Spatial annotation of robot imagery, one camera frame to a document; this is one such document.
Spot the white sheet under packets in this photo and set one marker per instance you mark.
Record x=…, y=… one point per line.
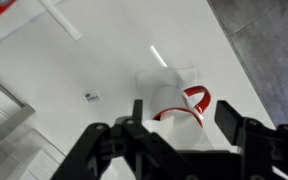
x=20, y=20

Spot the white mug red inside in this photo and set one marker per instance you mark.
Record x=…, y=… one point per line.
x=165, y=98

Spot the white paper sheet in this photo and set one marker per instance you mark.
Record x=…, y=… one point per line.
x=184, y=135

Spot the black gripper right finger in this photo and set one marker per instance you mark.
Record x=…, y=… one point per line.
x=260, y=146

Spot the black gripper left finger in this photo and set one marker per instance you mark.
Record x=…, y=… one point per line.
x=117, y=150

